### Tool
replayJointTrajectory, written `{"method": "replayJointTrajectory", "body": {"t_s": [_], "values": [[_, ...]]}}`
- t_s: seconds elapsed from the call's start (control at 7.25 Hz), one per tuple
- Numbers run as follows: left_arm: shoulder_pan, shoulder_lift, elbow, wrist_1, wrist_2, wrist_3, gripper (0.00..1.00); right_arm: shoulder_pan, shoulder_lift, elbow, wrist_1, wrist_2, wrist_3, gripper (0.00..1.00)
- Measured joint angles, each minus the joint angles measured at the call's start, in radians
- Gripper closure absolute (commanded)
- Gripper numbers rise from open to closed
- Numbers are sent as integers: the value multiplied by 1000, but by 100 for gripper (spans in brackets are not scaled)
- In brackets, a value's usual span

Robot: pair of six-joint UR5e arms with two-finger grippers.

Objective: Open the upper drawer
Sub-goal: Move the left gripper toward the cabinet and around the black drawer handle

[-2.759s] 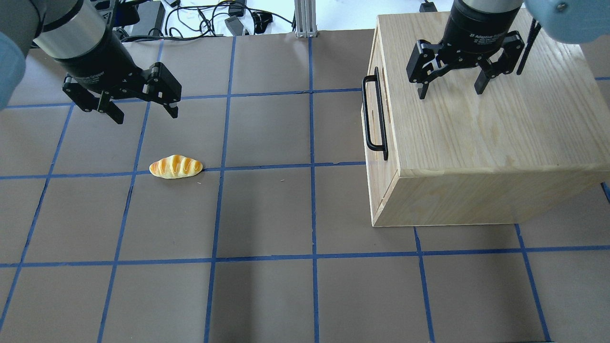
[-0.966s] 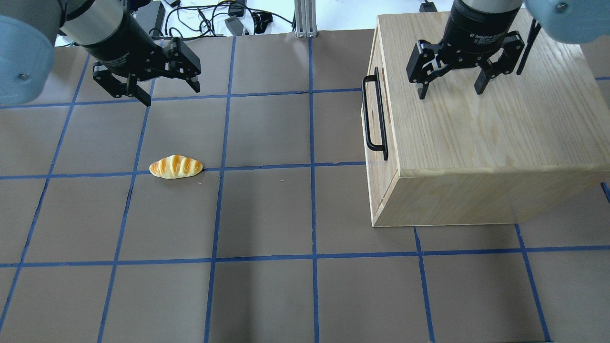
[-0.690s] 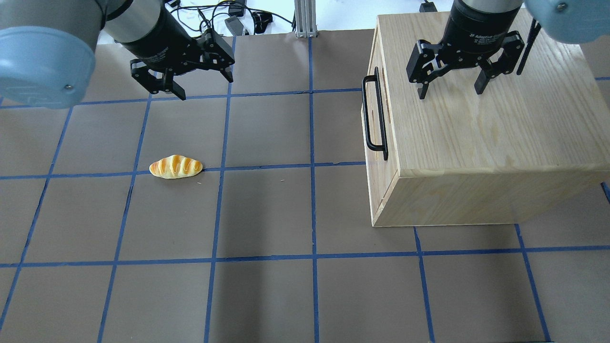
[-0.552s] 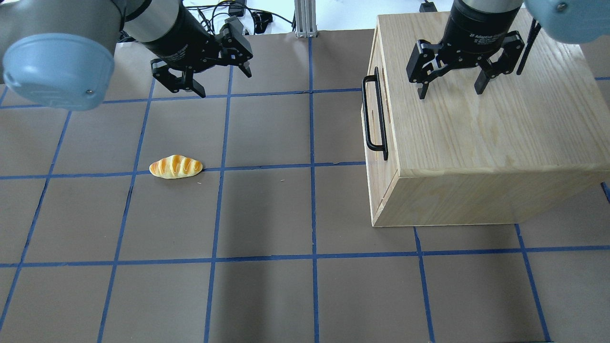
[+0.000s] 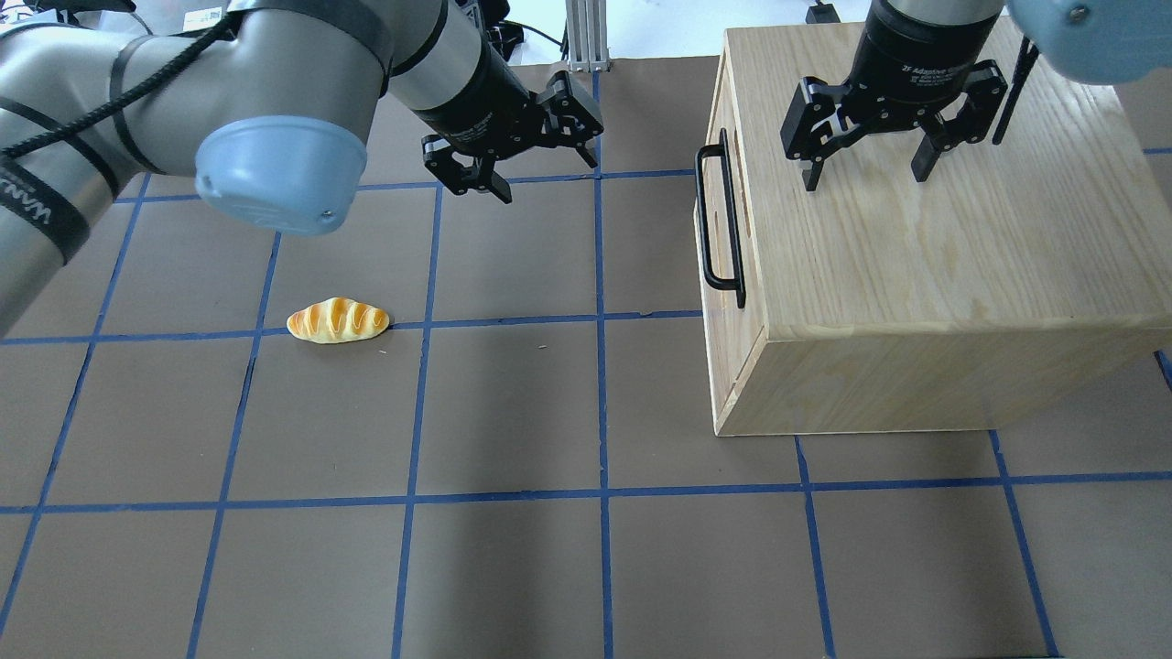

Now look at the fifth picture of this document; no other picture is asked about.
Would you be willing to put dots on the aluminium frame post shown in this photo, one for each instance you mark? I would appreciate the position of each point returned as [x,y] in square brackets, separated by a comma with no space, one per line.
[586,39]

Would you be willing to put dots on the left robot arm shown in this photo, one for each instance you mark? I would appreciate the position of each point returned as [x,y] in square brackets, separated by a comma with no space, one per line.
[268,112]

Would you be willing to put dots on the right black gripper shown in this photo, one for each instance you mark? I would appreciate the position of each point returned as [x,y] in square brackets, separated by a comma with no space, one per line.
[918,55]

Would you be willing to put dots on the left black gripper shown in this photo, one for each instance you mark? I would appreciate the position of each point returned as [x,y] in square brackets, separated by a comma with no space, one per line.
[473,112]

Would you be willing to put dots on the bread roll toy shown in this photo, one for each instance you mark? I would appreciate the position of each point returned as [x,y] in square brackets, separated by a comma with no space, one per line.
[338,320]

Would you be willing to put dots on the wooden drawer cabinet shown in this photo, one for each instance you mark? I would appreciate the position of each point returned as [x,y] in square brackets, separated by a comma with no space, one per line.
[877,303]

